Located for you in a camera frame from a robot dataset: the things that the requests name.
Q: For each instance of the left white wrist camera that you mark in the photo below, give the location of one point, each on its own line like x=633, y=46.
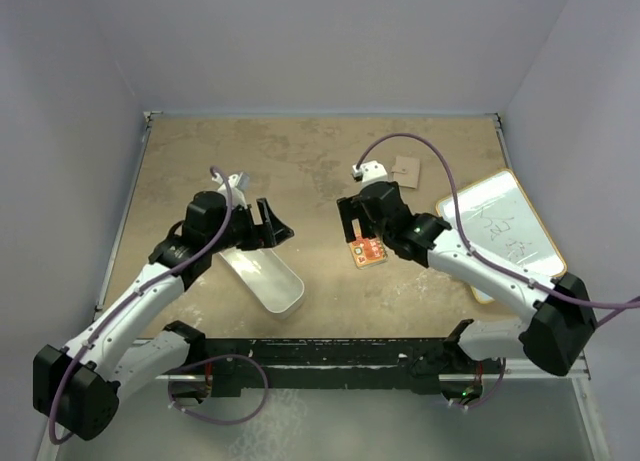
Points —
x=235, y=191

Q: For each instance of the orange spiral notebook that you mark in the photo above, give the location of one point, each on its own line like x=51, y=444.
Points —
x=366, y=252

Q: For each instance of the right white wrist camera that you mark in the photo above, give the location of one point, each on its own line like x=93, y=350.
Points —
x=369, y=172

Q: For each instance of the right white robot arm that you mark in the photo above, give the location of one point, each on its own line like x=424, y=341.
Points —
x=553, y=319

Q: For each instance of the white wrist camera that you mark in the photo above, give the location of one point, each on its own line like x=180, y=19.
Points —
x=369, y=172
x=235, y=191

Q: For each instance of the yellow framed whiteboard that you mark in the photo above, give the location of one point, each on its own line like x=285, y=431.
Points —
x=497, y=216

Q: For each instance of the aluminium table frame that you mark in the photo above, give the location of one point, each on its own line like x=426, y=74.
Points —
x=301, y=165

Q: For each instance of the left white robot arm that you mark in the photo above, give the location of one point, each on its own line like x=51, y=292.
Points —
x=80, y=386

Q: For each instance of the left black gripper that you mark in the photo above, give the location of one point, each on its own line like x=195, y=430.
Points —
x=256, y=233

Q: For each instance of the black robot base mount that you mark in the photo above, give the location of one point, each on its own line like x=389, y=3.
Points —
x=424, y=366

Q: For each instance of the white oblong plastic tray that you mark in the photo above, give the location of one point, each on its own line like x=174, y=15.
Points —
x=272, y=282

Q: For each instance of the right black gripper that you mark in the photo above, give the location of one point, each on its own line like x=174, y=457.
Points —
x=346, y=210

